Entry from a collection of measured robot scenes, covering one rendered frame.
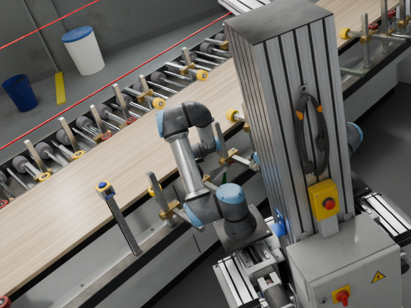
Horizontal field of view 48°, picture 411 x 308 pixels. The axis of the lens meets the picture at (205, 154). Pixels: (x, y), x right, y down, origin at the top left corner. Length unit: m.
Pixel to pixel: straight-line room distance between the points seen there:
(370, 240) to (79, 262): 1.69
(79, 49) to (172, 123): 5.07
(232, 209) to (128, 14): 5.79
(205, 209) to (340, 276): 0.64
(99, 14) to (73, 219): 4.99
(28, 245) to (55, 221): 0.21
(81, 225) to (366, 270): 1.65
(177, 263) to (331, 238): 1.69
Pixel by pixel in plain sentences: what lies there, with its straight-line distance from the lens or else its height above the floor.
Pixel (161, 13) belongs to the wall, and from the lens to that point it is 7.58.
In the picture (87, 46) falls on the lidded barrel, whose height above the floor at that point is 0.41.
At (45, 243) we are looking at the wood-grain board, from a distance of 2.80.
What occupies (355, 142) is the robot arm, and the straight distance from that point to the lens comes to 2.19.
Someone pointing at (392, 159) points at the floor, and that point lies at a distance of 4.01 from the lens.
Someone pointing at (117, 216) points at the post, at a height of 1.02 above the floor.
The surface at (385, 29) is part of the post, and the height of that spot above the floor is 0.91.
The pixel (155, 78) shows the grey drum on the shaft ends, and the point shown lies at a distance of 4.21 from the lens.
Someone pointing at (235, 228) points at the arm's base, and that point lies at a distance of 2.06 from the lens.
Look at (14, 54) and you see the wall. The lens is 7.60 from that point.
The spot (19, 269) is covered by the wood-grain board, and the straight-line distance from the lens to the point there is 2.75.
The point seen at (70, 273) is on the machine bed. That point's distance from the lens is 2.82.
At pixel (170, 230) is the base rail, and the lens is 2.75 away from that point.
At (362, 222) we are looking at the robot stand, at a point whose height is 1.23.
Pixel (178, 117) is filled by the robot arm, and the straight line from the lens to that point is 1.99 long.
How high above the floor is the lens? 2.54
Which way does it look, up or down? 35 degrees down
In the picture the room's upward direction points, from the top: 18 degrees counter-clockwise
